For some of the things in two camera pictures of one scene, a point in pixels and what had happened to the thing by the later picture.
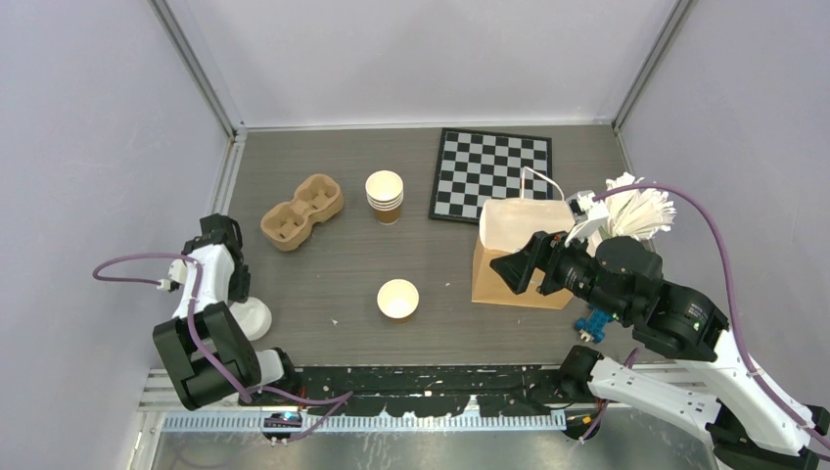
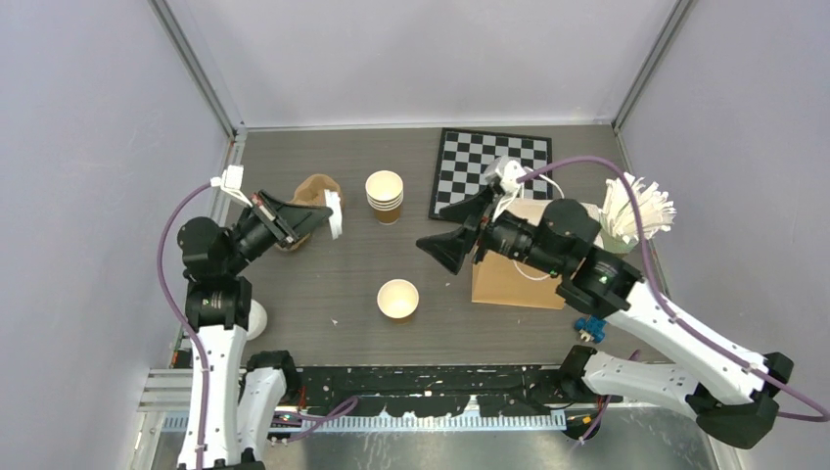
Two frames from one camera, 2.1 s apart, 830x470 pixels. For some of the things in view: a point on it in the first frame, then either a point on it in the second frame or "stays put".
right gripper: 513,268 to 449,248
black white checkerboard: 475,165 stays put
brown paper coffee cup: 398,299 stays put
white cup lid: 253,316 stays put
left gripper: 241,293 to 286,222
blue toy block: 594,323 stays put
